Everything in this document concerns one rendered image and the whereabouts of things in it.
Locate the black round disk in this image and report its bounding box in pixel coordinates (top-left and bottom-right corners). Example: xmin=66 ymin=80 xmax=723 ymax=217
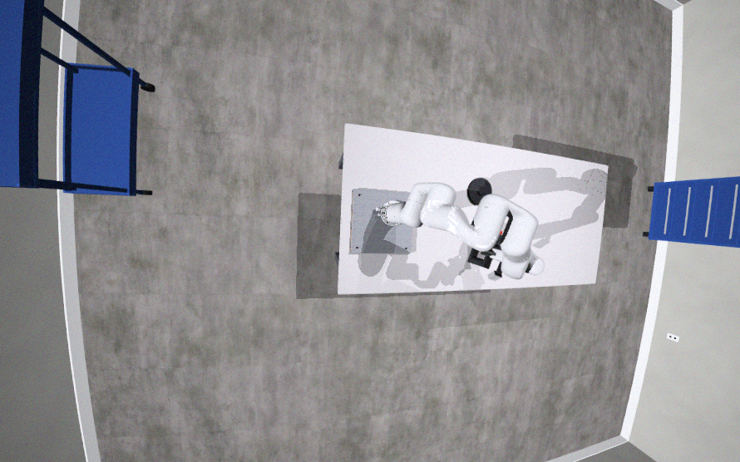
xmin=467 ymin=178 xmax=492 ymax=205

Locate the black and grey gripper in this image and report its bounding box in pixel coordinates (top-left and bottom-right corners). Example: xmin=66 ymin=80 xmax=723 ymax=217
xmin=481 ymin=248 xmax=503 ymax=262

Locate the red kettle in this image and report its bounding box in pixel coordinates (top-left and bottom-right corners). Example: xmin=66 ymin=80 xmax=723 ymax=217
xmin=467 ymin=231 xmax=502 ymax=269

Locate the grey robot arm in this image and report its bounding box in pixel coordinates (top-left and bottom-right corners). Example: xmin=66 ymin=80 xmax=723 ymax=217
xmin=376 ymin=183 xmax=545 ymax=281

